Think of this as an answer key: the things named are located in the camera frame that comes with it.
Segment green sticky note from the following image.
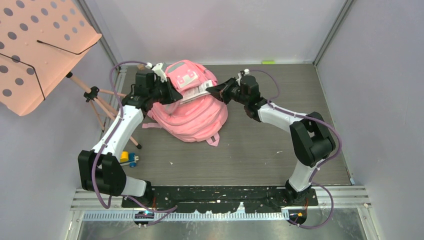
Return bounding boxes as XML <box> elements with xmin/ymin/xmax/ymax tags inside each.
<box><xmin>261</xmin><ymin>60</ymin><xmax>276</xmax><ymax>65</ymax></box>

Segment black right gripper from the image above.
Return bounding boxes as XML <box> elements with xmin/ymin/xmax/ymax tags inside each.
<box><xmin>205</xmin><ymin>77</ymin><xmax>248</xmax><ymax>106</ymax></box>

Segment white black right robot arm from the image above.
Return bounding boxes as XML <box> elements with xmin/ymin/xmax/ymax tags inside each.
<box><xmin>206</xmin><ymin>75</ymin><xmax>336</xmax><ymax>205</ymax></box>

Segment white ruler set package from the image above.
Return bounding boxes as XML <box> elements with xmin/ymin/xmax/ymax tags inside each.
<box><xmin>179</xmin><ymin>80</ymin><xmax>214</xmax><ymax>105</ymax></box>

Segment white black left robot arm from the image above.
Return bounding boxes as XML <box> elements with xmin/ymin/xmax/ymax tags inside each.
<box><xmin>77</xmin><ymin>63</ymin><xmax>183</xmax><ymax>207</ymax></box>

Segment pink student backpack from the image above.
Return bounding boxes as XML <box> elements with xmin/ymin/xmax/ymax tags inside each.
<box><xmin>142</xmin><ymin>60</ymin><xmax>228</xmax><ymax>147</ymax></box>

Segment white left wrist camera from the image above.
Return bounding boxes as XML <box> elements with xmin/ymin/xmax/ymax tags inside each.
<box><xmin>145</xmin><ymin>62</ymin><xmax>168</xmax><ymax>83</ymax></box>

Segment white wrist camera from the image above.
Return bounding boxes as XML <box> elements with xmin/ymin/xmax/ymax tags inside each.
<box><xmin>236</xmin><ymin>68</ymin><xmax>250</xmax><ymax>81</ymax></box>
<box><xmin>145</xmin><ymin>62</ymin><xmax>168</xmax><ymax>83</ymax></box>

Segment pink perforated music stand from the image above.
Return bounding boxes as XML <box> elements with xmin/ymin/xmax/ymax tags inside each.
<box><xmin>0</xmin><ymin>0</ymin><xmax>143</xmax><ymax>150</ymax></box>

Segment yellow blue toy car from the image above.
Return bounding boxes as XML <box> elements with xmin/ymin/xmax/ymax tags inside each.
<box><xmin>119</xmin><ymin>151</ymin><xmax>140</xmax><ymax>168</ymax></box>

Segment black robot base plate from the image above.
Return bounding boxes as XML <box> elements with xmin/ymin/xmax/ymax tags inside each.
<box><xmin>121</xmin><ymin>185</ymin><xmax>319</xmax><ymax>214</ymax></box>

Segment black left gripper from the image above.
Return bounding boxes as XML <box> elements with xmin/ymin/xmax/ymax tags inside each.
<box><xmin>149</xmin><ymin>77</ymin><xmax>183</xmax><ymax>106</ymax></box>

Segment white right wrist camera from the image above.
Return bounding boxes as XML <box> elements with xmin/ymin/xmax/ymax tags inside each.
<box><xmin>236</xmin><ymin>68</ymin><xmax>250</xmax><ymax>81</ymax></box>

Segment white slotted cable duct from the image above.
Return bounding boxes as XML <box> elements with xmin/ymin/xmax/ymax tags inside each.
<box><xmin>82</xmin><ymin>209</ymin><xmax>289</xmax><ymax>222</ymax></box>

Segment small wooden cube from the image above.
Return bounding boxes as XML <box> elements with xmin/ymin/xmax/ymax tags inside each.
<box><xmin>137</xmin><ymin>64</ymin><xmax>148</xmax><ymax>71</ymax></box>

